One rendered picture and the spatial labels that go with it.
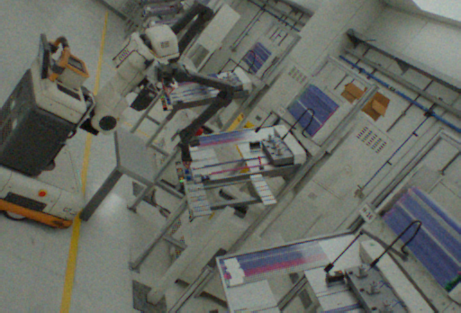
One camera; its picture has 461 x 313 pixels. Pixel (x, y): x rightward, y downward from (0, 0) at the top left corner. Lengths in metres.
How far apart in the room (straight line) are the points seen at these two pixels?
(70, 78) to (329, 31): 4.25
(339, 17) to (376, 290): 4.74
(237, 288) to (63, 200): 1.23
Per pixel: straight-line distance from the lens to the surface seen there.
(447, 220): 2.22
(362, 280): 2.25
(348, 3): 6.49
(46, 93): 2.68
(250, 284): 2.31
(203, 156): 3.41
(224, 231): 3.32
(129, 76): 2.91
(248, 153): 3.40
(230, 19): 7.64
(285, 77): 4.53
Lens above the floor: 1.70
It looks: 12 degrees down
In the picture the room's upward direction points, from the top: 39 degrees clockwise
